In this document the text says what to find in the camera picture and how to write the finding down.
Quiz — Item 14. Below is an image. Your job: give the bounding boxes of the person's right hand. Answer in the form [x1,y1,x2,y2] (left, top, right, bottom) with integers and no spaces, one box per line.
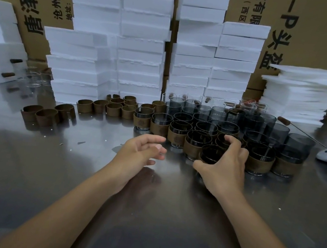
[188,130,254,206]

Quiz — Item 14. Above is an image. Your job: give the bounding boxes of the person's left hand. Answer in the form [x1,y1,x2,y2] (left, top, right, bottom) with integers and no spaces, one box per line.
[101,128,170,201]

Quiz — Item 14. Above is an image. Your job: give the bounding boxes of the smoky transparent plastic cup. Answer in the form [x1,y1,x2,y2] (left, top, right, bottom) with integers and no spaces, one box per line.
[214,132,235,151]
[172,111,194,124]
[194,120,220,136]
[198,143,228,168]
[243,141,278,178]
[215,120,241,137]
[182,128,214,163]
[131,106,155,132]
[242,130,270,145]
[166,119,194,150]
[270,143,306,180]
[149,112,174,138]

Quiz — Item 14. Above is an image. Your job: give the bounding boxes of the group of brown sleeve rings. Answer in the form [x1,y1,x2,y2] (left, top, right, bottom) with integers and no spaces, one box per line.
[19,81,167,144]

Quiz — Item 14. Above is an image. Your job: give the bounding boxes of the cluster of transparent plastic cups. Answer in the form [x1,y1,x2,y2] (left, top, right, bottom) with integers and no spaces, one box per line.
[156,87,321,162]

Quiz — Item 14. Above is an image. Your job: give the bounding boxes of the bunch of clear plastic cups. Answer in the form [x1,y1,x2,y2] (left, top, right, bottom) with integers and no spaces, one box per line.
[19,65,55,90]

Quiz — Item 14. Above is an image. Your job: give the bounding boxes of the person's left forearm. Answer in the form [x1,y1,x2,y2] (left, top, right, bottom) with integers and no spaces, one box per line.
[0,157,120,248]

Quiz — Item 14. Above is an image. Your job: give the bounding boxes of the stack of thin foam sheets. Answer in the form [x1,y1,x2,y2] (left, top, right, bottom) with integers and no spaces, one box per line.
[256,61,327,127]

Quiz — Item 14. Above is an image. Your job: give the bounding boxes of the tall stack white foam blocks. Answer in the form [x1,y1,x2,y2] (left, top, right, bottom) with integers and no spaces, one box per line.
[35,0,176,116]

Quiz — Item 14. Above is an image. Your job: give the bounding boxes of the stepped stack white foam blocks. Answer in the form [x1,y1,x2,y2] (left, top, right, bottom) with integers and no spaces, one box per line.
[165,0,274,106]

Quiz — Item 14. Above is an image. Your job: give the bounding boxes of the brown-handled metal rod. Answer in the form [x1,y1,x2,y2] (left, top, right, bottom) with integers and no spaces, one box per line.
[274,115,327,148]

